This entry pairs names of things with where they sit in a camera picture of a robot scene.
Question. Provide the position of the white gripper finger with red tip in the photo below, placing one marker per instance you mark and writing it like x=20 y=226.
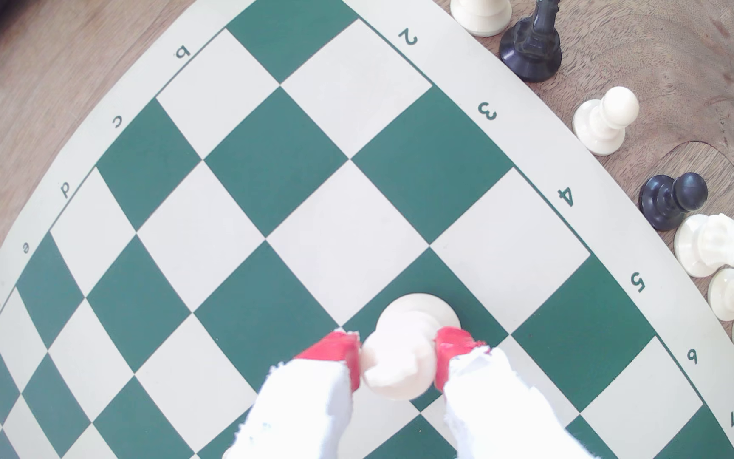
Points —
x=494 y=408
x=303 y=408

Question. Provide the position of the white chess knight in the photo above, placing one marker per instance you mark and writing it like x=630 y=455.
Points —
x=714 y=242
x=405 y=344

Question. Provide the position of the green and white chess mat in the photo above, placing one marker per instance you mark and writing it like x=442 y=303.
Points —
x=278 y=159

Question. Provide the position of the black chess pawn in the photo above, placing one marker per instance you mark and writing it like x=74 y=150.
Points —
x=669 y=201

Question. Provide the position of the black chess bishop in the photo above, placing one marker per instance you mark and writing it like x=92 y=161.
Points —
x=531 y=48

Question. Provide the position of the white chess piece base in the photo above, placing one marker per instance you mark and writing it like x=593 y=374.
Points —
x=481 y=14

